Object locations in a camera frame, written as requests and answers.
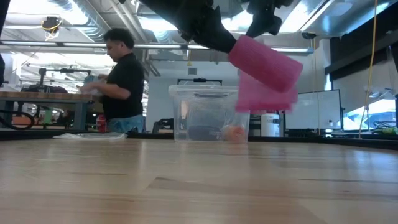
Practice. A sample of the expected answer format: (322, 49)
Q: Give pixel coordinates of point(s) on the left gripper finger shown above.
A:
(214, 34)

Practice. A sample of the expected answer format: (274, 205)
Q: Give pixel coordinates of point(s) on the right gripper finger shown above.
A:
(264, 25)

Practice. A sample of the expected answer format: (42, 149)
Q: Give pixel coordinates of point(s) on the pink elastic bandage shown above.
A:
(264, 68)

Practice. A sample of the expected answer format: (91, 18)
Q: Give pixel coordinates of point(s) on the clear plastic bin lid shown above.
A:
(202, 90)

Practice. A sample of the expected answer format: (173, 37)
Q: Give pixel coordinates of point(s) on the clear plastic storage bin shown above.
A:
(202, 118)

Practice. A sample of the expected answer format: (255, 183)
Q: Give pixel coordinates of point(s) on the clear zip bag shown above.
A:
(90, 136)

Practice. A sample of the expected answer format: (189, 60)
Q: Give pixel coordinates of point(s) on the orange bandage roll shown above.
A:
(234, 133)

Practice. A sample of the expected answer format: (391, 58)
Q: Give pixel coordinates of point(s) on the person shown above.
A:
(124, 87)

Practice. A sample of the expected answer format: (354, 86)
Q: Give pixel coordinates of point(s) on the white bottle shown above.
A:
(270, 126)

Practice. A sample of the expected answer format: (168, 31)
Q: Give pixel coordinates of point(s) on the ceiling light strip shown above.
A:
(77, 44)

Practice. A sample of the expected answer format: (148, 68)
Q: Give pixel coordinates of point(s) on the red box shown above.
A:
(101, 124)

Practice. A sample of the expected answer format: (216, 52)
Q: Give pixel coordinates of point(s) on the bright computer monitor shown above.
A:
(373, 115)

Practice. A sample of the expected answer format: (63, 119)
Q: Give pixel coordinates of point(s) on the wooden workbench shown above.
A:
(46, 98)

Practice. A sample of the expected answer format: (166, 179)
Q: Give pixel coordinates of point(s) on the green object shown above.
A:
(387, 130)

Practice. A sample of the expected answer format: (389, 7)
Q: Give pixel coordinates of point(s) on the green container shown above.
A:
(48, 116)

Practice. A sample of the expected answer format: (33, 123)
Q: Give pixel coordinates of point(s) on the black stand frame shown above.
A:
(199, 80)

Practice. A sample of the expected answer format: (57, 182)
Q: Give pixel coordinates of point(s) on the black camera rig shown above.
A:
(49, 71)

